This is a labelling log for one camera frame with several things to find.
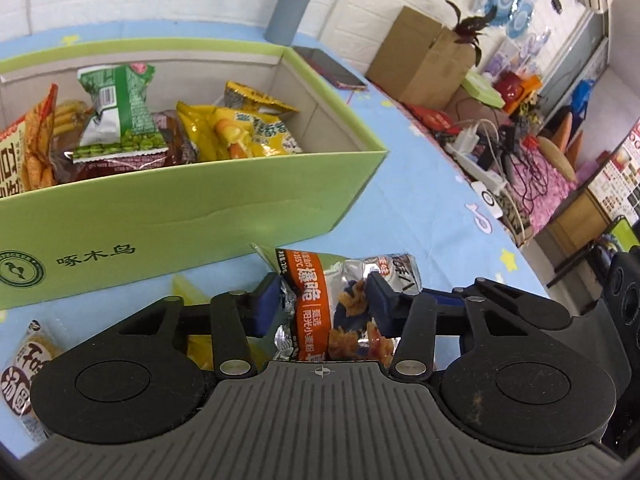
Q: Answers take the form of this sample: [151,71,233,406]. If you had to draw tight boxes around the tan oval cushion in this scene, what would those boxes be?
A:
[536,135,577,182]

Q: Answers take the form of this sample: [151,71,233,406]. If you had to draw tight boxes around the small green box lid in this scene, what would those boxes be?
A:
[460,70,507,109]

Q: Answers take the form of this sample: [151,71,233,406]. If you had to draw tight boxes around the yellow cake snack packet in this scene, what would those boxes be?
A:
[175,101,305,163]

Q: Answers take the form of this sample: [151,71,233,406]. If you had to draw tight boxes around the white power strip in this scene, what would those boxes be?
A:
[444,142,507,197]

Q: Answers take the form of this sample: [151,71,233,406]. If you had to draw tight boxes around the small yellow crinkled snack packet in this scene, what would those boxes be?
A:
[222,80,301,116]

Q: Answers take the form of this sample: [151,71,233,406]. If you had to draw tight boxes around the dark red snack packet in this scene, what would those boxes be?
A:
[50,109,197,184]

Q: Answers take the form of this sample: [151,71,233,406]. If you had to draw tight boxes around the red bean snack packet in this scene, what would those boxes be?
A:
[0,84,59,199]

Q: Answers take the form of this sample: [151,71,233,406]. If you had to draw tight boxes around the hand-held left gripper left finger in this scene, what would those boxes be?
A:
[116,272,282,380]

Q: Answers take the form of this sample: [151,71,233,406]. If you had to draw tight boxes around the grey blue cylinder bottle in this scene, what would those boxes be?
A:
[264,0,327,47]

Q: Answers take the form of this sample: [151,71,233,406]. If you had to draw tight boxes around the wooden cabinet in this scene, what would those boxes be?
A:
[541,189,617,283]

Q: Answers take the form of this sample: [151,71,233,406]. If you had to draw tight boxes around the dark purple potted plant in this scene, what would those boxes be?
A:
[445,0,489,67]

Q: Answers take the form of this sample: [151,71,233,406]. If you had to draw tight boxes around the green pea snack packet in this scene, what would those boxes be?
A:
[71,62,171,165]

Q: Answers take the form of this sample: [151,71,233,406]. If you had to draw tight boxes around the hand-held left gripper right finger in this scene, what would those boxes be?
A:
[365,274,507,381]

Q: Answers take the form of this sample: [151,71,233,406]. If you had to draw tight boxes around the brown cardboard box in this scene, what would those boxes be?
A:
[366,5,482,112]

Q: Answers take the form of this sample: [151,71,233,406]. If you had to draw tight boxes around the red toy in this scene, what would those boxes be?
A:
[495,72,527,107]

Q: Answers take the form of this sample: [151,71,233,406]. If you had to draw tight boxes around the light green cardboard box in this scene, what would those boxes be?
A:
[0,35,390,311]

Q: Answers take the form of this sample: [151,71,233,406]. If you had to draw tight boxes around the round pastry clear packet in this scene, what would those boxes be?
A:
[0,320,67,447]

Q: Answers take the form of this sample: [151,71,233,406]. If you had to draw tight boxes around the black smartphone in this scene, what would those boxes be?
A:
[292,45,369,92]

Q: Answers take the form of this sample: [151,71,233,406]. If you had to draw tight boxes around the pink floral cloth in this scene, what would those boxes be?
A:
[500,135,581,233]

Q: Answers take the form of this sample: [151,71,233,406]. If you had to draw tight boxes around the blue bag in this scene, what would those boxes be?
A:
[570,79,597,117]

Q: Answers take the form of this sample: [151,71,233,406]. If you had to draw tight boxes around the orange and silver snack packet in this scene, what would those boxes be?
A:
[250,242,426,364]

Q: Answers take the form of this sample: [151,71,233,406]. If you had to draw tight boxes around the wall poster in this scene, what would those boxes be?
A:
[587,119,640,227]

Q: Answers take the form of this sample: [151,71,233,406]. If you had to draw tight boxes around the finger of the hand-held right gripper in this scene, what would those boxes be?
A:
[424,276,577,332]

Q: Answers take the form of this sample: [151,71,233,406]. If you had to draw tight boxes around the red booklets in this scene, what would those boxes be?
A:
[404,102,462,134]

